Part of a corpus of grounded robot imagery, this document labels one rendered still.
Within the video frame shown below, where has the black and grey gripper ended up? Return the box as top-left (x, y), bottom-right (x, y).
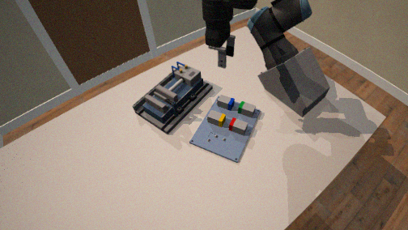
top-left (202, 0), bottom-right (257, 68)

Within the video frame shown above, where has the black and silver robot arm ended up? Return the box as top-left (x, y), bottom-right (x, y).
top-left (247, 0), bottom-right (312, 70)

